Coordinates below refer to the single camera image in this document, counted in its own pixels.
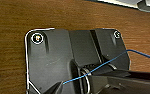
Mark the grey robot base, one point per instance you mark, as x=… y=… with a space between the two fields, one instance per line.
x=54 y=56

